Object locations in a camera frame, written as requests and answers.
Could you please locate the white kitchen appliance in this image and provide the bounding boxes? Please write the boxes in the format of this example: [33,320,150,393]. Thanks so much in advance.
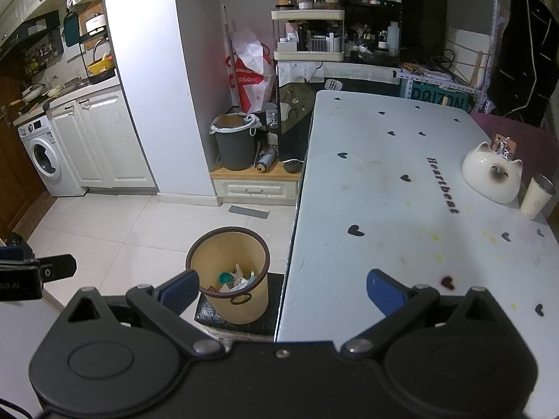
[85,13,108,36]

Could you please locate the grey flat strip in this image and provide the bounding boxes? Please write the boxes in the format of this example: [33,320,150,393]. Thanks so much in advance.
[230,204,271,219]

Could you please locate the black jacket white trim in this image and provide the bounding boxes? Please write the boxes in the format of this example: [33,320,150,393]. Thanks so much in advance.
[486,0,558,128]

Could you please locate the white lower kitchen cabinets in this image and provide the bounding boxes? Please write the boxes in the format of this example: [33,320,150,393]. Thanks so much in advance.
[45,84,159,194]

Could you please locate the copper key holder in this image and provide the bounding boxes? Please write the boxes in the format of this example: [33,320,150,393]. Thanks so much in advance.
[491,132,519,159]

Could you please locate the beige trash bin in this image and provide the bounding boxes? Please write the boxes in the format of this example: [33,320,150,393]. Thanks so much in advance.
[185,226,272,326]

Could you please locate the cream drawer unit wooden top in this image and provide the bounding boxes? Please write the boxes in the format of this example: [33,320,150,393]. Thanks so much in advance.
[209,165,304,207]

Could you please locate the beige tumbler cup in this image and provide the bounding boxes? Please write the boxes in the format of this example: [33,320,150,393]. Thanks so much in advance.
[520,173,558,220]

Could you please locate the grey bin white liner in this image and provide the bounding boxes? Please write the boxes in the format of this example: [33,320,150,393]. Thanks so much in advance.
[209,113,263,172]

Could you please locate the cream two-tier organiser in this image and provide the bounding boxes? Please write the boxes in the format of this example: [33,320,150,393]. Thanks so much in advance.
[270,8,346,63]

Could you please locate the black cabinet bear print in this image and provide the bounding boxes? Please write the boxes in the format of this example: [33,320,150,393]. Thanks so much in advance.
[275,63,316,165]

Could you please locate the teal cutting board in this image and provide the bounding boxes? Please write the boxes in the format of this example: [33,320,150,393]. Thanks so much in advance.
[63,10,80,49]

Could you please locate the teal letter sign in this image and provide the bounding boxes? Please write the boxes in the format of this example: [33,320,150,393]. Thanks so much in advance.
[410,80,475,113]

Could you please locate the black cosmetics rack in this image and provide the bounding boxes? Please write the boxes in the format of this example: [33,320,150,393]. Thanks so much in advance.
[346,0,403,65]

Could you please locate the white washing machine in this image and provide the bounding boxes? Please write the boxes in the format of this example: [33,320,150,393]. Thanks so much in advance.
[18,115,87,197]

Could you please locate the wooden broom handle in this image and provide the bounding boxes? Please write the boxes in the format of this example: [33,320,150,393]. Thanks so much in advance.
[222,4,242,115]

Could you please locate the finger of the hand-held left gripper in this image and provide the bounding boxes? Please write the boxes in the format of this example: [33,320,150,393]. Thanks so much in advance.
[38,253,78,283]

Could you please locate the silver spray can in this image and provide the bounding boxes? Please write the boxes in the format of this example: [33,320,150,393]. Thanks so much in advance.
[256,148,277,174]

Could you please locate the maroon chair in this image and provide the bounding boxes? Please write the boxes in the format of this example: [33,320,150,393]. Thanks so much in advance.
[469,112,559,185]

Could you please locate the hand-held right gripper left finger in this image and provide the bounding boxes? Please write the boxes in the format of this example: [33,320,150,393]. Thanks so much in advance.
[57,269,225,358]

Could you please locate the white metal shelf rack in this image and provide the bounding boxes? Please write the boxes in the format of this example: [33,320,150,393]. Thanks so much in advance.
[399,0,504,115]

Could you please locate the white heart-print table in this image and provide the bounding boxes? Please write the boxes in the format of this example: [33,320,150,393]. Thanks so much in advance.
[274,89,559,344]

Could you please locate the red white shopping bag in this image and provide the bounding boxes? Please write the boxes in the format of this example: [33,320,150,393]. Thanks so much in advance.
[225,27,277,115]

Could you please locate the yellow pot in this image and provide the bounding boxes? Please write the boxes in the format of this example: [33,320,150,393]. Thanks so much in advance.
[86,38,117,78]

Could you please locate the white cat-shaped ceramic holder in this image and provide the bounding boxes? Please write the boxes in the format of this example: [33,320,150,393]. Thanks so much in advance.
[462,140,524,205]

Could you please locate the white plastic bottle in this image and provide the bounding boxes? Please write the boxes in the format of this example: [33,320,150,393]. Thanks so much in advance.
[387,20,401,56]

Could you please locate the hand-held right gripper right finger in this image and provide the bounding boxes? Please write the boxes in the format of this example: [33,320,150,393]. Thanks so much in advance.
[340,269,509,359]

